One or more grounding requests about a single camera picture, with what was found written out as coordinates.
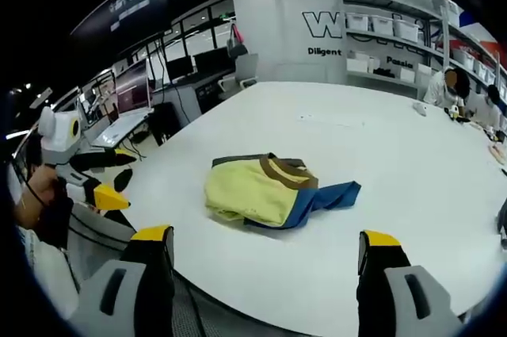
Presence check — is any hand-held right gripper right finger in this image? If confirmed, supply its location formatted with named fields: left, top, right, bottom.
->
left=356, top=229, right=464, bottom=337

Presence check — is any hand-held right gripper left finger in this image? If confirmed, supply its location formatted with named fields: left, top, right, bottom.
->
left=71, top=224, right=175, bottom=337

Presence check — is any yellow blue brown garment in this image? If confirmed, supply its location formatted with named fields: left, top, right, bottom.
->
left=204, top=152, right=362, bottom=231

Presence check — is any person's left hand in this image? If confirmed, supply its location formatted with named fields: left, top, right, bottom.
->
left=27, top=173, right=67, bottom=208

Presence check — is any black mesh chair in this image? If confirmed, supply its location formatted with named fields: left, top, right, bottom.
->
left=66, top=202, right=278, bottom=337

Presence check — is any white side desk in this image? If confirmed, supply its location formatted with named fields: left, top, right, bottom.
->
left=90, top=108, right=154, bottom=148

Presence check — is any black computer tower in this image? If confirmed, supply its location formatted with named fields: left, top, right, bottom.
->
left=148, top=101, right=184, bottom=147

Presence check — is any dark reddish monitor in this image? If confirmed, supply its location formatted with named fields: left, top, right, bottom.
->
left=113, top=59, right=154, bottom=115

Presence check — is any person's white clothing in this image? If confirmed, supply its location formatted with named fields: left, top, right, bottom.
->
left=15, top=228, right=80, bottom=320

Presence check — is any black computer monitor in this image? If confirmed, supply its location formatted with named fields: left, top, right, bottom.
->
left=193, top=48, right=233, bottom=75
left=165, top=55, right=196, bottom=83

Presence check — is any dark object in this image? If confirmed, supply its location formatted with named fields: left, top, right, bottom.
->
left=496, top=197, right=507, bottom=251

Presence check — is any grey office chair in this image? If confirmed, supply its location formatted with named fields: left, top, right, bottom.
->
left=216, top=53, right=261, bottom=101

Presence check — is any hanging grey pink bag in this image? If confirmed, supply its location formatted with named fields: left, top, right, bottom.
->
left=226, top=23, right=248, bottom=59

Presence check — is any white shelf unit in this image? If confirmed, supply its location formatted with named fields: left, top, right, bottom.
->
left=340, top=0, right=507, bottom=102

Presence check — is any row of white storage bins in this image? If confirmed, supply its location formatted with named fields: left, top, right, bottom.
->
left=348, top=11, right=421, bottom=43

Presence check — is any large dark wall screen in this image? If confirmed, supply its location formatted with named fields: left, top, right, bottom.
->
left=70, top=0, right=168, bottom=49

